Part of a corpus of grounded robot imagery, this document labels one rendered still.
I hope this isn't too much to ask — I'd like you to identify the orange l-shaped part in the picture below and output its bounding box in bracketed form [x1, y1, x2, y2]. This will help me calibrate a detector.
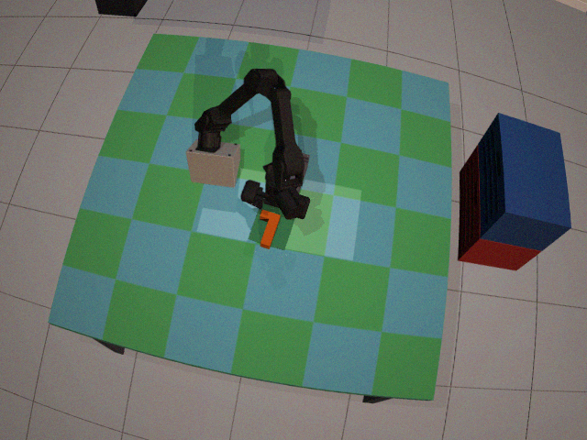
[260, 210, 280, 249]

